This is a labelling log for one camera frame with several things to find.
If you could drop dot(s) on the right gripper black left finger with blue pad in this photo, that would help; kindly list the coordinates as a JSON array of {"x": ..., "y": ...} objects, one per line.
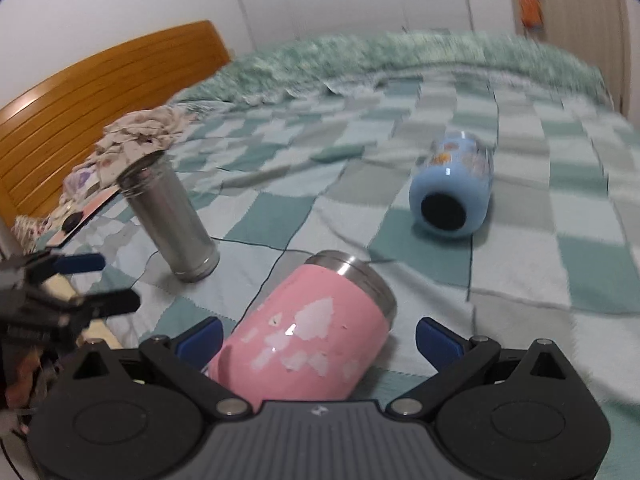
[{"x": 182, "y": 360}]

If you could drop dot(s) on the tall stainless steel cup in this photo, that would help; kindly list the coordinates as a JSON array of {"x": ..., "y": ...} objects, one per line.
[{"x": 160, "y": 202}]

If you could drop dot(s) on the beige crumpled clothing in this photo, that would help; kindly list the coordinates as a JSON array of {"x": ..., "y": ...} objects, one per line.
[{"x": 131, "y": 137}]

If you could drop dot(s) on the beige wooden door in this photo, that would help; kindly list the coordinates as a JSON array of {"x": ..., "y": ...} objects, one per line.
[{"x": 597, "y": 32}]

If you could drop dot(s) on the orange wooden headboard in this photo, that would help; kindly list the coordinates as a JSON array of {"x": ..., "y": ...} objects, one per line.
[{"x": 51, "y": 128}]

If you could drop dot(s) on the pink steel tumbler cup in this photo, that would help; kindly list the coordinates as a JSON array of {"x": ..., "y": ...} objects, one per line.
[{"x": 313, "y": 337}]

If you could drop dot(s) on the black computer mouse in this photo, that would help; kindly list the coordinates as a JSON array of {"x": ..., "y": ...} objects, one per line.
[{"x": 72, "y": 221}]

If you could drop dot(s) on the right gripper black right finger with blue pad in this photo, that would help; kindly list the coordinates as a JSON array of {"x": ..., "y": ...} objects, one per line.
[{"x": 459, "y": 363}]

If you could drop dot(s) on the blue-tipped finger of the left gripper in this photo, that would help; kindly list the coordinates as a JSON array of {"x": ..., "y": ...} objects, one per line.
[{"x": 52, "y": 263}]

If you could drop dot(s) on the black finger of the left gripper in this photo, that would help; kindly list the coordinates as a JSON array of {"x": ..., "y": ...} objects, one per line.
[{"x": 103, "y": 304}]

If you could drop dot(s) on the light blue cartoon cup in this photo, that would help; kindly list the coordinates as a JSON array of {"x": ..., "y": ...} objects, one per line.
[{"x": 450, "y": 194}]

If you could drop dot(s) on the orange bag on door handle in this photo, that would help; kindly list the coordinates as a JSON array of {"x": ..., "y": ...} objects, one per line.
[{"x": 531, "y": 14}]

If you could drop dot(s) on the green floral quilt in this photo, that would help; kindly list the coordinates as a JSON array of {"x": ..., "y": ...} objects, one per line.
[{"x": 344, "y": 64}]

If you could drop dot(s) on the green checkered bed sheet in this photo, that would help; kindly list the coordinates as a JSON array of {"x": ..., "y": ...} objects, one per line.
[{"x": 277, "y": 174}]

